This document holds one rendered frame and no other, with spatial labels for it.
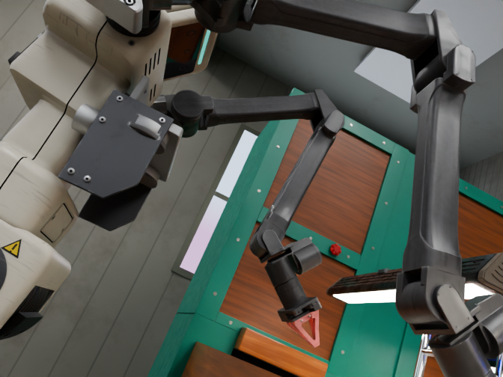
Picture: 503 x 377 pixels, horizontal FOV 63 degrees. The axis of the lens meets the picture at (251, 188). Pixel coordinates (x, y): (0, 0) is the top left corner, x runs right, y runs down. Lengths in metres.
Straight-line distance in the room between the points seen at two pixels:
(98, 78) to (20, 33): 3.18
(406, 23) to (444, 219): 0.33
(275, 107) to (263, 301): 0.68
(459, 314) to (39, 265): 0.55
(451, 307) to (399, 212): 1.20
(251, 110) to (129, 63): 0.44
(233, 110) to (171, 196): 2.28
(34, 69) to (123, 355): 2.60
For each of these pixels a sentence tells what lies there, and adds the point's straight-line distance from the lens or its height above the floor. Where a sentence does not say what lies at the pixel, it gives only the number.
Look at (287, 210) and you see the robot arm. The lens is 0.97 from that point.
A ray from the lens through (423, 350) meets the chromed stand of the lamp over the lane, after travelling 1.21.
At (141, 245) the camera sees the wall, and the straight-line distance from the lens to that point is 3.19.
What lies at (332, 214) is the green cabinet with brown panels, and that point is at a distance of 1.60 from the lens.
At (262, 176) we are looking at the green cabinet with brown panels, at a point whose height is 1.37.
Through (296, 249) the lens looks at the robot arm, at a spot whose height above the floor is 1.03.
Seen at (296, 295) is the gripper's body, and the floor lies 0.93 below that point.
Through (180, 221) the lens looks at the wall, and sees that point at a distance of 3.24.
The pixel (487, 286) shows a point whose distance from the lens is 0.87.
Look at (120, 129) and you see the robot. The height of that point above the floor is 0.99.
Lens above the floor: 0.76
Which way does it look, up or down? 22 degrees up
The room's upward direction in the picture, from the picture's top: 24 degrees clockwise
